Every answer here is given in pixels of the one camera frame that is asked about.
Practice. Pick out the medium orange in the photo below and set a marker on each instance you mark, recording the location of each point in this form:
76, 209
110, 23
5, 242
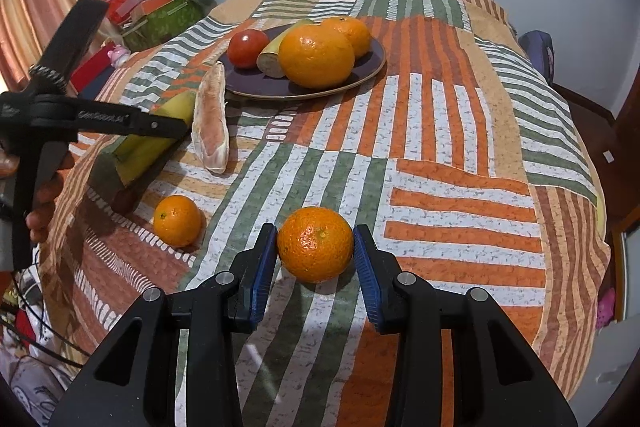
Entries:
355, 31

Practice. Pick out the dark purple plate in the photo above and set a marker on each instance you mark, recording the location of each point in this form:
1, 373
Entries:
256, 84

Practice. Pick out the pink toy figure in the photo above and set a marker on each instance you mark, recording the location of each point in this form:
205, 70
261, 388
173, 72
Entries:
118, 55

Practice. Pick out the pink pomelo segment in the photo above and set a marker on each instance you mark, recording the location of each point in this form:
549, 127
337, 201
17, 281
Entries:
210, 134

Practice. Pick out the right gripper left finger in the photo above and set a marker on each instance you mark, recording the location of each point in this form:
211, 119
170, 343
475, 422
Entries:
130, 379

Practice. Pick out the striped patchwork bedspread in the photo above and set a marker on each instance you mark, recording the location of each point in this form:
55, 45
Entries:
460, 158

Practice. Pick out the small mandarin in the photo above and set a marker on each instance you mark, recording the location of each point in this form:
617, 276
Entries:
315, 244
177, 221

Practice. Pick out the green patterned box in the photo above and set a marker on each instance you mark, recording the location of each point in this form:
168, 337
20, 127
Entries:
161, 25

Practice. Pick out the red box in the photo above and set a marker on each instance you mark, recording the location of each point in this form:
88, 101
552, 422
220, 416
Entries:
90, 77

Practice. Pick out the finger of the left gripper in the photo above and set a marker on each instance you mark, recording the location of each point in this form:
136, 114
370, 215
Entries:
125, 120

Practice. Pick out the large orange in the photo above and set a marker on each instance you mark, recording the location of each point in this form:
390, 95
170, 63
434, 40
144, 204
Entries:
316, 57

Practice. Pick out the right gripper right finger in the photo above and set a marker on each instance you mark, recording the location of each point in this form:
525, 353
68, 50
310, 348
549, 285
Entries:
497, 378

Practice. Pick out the red tomato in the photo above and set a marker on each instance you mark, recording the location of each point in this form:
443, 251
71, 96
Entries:
245, 47

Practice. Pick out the left hand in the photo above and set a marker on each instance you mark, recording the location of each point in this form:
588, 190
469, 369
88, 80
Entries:
39, 219

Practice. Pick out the blue backpack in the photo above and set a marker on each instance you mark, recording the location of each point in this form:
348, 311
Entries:
538, 46

